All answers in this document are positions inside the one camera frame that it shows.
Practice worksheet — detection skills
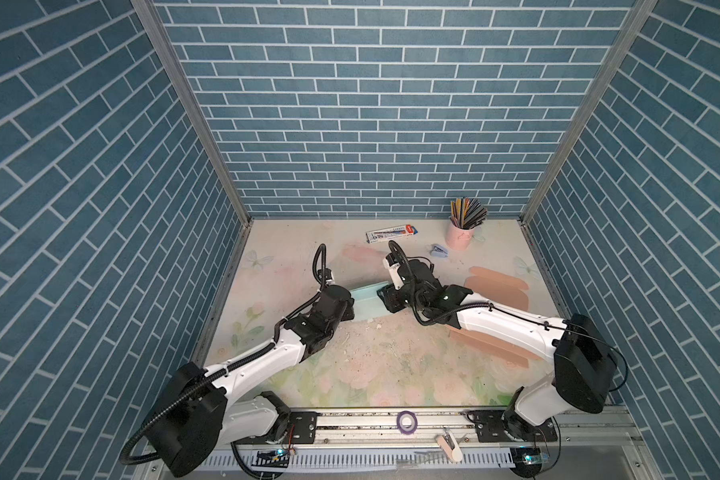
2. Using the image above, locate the light blue paper box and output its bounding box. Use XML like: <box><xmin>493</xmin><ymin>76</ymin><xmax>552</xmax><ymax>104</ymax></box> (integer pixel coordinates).
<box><xmin>350</xmin><ymin>282</ymin><xmax>390</xmax><ymax>321</ymax></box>

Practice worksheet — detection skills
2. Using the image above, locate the blue small stapler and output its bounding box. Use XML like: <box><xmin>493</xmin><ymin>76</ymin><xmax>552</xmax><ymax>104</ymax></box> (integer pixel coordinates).
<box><xmin>430</xmin><ymin>244</ymin><xmax>449</xmax><ymax>258</ymax></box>

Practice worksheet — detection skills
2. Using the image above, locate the pink pen cup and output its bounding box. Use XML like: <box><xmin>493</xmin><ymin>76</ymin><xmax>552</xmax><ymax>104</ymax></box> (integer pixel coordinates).
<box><xmin>445</xmin><ymin>223</ymin><xmax>475</xmax><ymax>251</ymax></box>

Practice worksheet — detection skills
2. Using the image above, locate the white pencil box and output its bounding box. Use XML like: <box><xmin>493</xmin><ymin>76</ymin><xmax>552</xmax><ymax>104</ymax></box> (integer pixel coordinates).
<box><xmin>366</xmin><ymin>224</ymin><xmax>418</xmax><ymax>244</ymax></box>

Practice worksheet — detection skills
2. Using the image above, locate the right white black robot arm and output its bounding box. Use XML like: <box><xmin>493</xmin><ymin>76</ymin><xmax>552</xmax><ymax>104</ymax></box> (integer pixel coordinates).
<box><xmin>377</xmin><ymin>254</ymin><xmax>618</xmax><ymax>440</ymax></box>

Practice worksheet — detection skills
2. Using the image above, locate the metal base rail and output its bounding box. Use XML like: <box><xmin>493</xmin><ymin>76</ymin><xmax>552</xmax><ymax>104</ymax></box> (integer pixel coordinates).
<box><xmin>131</xmin><ymin>404</ymin><xmax>661</xmax><ymax>480</ymax></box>

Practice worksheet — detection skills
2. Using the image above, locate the colored pencils bundle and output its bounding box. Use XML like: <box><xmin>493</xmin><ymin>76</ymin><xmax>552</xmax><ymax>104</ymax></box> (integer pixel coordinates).
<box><xmin>450</xmin><ymin>197</ymin><xmax>487</xmax><ymax>230</ymax></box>

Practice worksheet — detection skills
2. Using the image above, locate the purple tape roll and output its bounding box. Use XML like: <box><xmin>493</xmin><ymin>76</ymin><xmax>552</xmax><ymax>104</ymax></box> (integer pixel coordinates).
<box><xmin>396</xmin><ymin>410</ymin><xmax>418</xmax><ymax>435</ymax></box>

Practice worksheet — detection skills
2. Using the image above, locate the right black cable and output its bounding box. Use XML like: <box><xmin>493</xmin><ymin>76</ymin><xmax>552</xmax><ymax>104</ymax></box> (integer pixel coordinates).
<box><xmin>387</xmin><ymin>240</ymin><xmax>630</xmax><ymax>394</ymax></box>

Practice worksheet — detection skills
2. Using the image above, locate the pink flat paper box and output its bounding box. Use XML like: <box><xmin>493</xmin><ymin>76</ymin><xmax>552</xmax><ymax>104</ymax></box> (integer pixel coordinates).
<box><xmin>449</xmin><ymin>266</ymin><xmax>539</xmax><ymax>368</ymax></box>

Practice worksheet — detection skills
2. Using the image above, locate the white pink small tool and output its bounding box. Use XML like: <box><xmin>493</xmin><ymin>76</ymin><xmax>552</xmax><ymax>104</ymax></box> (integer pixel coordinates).
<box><xmin>435</xmin><ymin>429</ymin><xmax>464</xmax><ymax>463</ymax></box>

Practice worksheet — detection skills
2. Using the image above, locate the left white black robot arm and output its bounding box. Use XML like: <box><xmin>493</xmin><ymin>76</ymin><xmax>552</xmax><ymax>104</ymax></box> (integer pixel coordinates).
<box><xmin>119</xmin><ymin>285</ymin><xmax>354</xmax><ymax>477</ymax></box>

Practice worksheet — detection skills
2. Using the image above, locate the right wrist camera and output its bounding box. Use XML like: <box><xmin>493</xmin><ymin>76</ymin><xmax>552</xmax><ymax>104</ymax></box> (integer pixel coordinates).
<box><xmin>383</xmin><ymin>254</ymin><xmax>404</xmax><ymax>290</ymax></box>

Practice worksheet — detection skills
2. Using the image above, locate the left black corrugated cable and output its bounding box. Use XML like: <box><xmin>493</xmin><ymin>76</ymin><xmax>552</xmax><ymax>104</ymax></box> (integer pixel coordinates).
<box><xmin>118</xmin><ymin>242</ymin><xmax>331</xmax><ymax>467</ymax></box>

